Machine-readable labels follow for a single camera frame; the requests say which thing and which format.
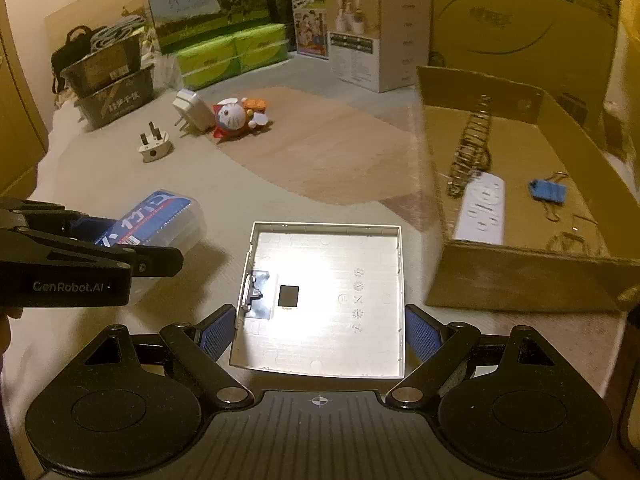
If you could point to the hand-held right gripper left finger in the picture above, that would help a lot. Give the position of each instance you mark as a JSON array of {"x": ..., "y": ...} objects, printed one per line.
[{"x": 220, "y": 332}]

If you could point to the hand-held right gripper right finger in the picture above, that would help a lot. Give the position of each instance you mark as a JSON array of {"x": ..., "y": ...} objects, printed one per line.
[{"x": 422, "y": 332}]

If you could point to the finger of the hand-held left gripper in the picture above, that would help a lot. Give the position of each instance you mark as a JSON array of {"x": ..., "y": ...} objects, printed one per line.
[
  {"x": 90, "y": 255},
  {"x": 87, "y": 227}
]

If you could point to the clear plastic box blue label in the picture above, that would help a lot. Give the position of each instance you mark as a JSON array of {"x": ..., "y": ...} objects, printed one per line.
[{"x": 165, "y": 220}]

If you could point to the white three-pin plug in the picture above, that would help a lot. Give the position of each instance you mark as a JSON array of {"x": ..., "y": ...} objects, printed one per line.
[{"x": 155, "y": 150}]

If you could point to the shallow cardboard box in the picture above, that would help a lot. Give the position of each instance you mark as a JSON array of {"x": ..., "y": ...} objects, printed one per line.
[{"x": 520, "y": 280}]

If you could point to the white square plastic tray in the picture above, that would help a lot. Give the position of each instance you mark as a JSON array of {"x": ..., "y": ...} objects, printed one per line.
[{"x": 320, "y": 280}]

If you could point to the white remote control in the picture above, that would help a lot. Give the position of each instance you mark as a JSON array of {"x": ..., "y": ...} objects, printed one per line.
[{"x": 480, "y": 215}]

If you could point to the white charger adapter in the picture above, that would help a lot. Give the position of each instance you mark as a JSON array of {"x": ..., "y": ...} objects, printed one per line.
[{"x": 192, "y": 110}]

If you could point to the blue cat robot toy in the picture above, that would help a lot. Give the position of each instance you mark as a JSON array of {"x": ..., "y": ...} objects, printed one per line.
[{"x": 232, "y": 117}]

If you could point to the blue binder clip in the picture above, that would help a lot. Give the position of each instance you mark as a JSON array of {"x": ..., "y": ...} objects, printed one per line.
[{"x": 547, "y": 191}]

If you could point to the brown coil spring stand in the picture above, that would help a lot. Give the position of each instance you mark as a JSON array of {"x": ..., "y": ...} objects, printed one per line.
[{"x": 467, "y": 145}]

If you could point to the wooden cabinet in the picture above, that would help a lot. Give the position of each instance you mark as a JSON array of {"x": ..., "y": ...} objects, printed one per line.
[{"x": 20, "y": 110}]

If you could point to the black bag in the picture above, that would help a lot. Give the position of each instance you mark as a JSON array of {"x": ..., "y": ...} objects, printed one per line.
[{"x": 65, "y": 60}]

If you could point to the stack of folded towels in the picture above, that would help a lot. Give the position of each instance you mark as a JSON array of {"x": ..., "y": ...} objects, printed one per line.
[{"x": 117, "y": 30}]

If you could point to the green tissue pack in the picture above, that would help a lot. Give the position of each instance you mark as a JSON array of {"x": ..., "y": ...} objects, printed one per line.
[
  {"x": 205, "y": 65},
  {"x": 260, "y": 47}
]

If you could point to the tan board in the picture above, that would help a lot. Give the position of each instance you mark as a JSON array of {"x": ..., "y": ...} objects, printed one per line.
[{"x": 90, "y": 10}]

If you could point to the green milk carton box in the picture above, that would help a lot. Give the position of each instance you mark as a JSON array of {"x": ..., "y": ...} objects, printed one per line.
[{"x": 200, "y": 10}]

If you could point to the white product box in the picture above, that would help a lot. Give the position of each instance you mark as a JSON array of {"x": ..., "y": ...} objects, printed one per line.
[{"x": 400, "y": 40}]

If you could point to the dark green box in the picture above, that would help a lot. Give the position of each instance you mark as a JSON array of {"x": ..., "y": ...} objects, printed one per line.
[{"x": 280, "y": 5}]

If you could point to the blue milk carton box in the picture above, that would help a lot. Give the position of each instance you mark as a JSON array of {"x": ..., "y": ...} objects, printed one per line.
[{"x": 310, "y": 30}]

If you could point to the large brown cardboard box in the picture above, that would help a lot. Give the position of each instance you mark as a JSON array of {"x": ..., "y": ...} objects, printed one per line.
[{"x": 500, "y": 20}]

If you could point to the yellow plastic bag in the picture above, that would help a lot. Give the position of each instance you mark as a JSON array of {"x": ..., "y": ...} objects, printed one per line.
[{"x": 631, "y": 60}]

